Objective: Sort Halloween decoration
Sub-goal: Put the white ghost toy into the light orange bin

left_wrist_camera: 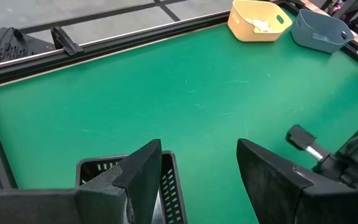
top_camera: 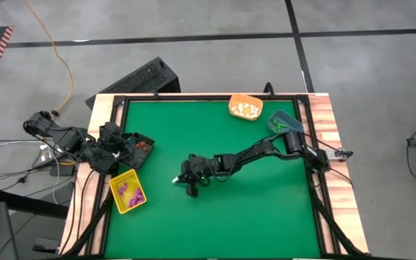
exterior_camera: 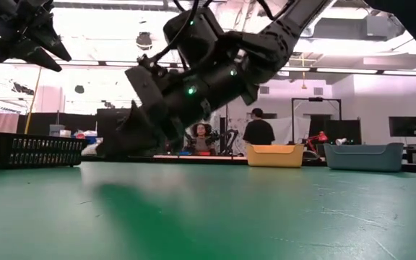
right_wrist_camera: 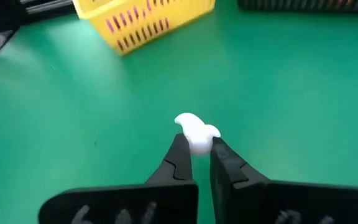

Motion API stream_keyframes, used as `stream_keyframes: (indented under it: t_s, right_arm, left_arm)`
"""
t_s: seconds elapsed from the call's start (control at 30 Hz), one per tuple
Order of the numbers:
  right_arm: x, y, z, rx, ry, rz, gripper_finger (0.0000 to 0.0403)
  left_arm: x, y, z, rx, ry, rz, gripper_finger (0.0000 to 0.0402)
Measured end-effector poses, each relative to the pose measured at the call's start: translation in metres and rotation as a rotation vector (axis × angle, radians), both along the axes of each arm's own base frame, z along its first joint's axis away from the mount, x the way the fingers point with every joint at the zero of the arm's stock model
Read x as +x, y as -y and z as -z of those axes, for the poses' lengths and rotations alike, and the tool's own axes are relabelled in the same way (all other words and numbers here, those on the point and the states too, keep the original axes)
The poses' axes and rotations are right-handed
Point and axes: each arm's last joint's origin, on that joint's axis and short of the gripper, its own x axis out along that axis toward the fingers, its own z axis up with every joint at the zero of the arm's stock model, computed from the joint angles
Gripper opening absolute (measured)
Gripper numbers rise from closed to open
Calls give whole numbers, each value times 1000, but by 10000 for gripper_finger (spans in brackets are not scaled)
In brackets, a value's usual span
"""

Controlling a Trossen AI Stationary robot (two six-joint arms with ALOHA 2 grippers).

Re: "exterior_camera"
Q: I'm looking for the person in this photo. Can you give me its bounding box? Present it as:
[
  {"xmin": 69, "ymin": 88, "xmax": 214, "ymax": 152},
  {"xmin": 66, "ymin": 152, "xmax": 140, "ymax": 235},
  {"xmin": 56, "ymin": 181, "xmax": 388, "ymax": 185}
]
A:
[
  {"xmin": 188, "ymin": 122, "xmax": 218, "ymax": 156},
  {"xmin": 242, "ymin": 107, "xmax": 277, "ymax": 146}
]

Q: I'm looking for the black slotted basket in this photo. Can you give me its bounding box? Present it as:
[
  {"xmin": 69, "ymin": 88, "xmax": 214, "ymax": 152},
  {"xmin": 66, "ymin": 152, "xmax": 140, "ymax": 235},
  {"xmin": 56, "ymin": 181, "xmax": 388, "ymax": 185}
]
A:
[{"xmin": 0, "ymin": 132, "xmax": 88, "ymax": 170}]

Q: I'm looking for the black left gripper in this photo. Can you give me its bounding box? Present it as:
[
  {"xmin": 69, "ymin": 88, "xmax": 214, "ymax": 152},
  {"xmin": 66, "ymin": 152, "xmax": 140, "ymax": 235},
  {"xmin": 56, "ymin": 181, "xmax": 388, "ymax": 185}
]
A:
[{"xmin": 0, "ymin": 0, "xmax": 73, "ymax": 73}]

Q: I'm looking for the LED light bar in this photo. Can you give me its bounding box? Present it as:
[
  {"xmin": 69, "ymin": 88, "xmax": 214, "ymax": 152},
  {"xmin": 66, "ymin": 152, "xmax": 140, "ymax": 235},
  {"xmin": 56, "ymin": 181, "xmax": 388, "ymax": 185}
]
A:
[{"xmin": 0, "ymin": 57, "xmax": 416, "ymax": 77}]

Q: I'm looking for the yellow power cable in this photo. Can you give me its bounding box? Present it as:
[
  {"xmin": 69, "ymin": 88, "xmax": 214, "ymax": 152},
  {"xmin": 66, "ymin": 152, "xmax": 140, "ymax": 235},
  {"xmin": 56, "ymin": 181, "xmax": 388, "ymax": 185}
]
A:
[{"xmin": 23, "ymin": 66, "xmax": 43, "ymax": 135}]

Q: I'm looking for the black frame stand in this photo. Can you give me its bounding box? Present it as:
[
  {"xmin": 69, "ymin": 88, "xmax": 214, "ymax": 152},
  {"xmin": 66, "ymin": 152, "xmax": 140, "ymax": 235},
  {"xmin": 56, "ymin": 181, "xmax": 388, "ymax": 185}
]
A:
[{"xmin": 290, "ymin": 96, "xmax": 342, "ymax": 145}]

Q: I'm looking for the black computer monitor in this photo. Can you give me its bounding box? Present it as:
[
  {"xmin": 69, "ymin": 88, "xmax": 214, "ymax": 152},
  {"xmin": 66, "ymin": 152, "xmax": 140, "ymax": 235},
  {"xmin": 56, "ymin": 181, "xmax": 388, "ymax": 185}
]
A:
[
  {"xmin": 388, "ymin": 116, "xmax": 416, "ymax": 138},
  {"xmin": 323, "ymin": 118, "xmax": 363, "ymax": 145}
]

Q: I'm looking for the white column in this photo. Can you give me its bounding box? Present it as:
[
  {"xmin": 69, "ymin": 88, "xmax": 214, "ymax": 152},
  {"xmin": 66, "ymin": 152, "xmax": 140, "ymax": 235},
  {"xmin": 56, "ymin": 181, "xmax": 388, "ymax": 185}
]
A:
[{"xmin": 34, "ymin": 84, "xmax": 67, "ymax": 113}]

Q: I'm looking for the black round ceiling fixture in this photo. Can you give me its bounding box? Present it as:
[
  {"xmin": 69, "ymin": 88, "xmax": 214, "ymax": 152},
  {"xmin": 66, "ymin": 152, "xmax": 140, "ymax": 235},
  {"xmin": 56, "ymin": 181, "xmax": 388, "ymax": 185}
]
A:
[{"xmin": 134, "ymin": 31, "xmax": 154, "ymax": 51}]

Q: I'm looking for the blue-grey plastic tub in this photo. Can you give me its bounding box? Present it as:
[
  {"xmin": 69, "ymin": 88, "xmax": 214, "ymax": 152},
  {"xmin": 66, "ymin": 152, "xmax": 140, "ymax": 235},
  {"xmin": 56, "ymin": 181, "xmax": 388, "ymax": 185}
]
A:
[{"xmin": 324, "ymin": 142, "xmax": 405, "ymax": 173}]

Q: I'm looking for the yellow plastic tub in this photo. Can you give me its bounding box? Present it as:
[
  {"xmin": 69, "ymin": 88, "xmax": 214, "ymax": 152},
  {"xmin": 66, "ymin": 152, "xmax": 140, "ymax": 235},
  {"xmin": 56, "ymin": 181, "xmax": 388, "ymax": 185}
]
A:
[{"xmin": 245, "ymin": 143, "xmax": 305, "ymax": 169}]

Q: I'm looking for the grey storage box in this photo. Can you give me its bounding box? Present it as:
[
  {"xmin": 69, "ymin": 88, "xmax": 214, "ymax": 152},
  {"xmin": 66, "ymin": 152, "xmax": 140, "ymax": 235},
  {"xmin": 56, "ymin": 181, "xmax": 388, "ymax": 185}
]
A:
[{"xmin": 48, "ymin": 123, "xmax": 66, "ymax": 137}]

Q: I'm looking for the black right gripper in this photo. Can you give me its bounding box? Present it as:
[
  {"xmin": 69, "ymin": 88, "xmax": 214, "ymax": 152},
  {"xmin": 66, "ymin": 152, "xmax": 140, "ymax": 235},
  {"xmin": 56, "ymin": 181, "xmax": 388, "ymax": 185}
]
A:
[{"xmin": 99, "ymin": 63, "xmax": 260, "ymax": 158}]

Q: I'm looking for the black partition wall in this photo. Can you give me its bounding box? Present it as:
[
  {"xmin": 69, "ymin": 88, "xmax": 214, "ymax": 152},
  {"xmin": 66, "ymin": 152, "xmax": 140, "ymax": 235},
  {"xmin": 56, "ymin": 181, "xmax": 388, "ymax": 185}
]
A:
[{"xmin": 16, "ymin": 107, "xmax": 133, "ymax": 149}]

